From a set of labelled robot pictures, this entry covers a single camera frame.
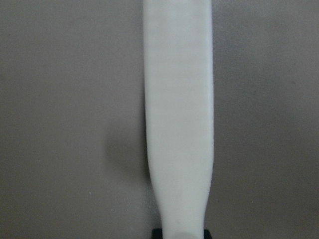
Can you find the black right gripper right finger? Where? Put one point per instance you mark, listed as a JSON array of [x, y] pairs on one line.
[[207, 234]]

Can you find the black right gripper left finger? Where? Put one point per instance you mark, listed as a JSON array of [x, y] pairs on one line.
[[157, 233]]

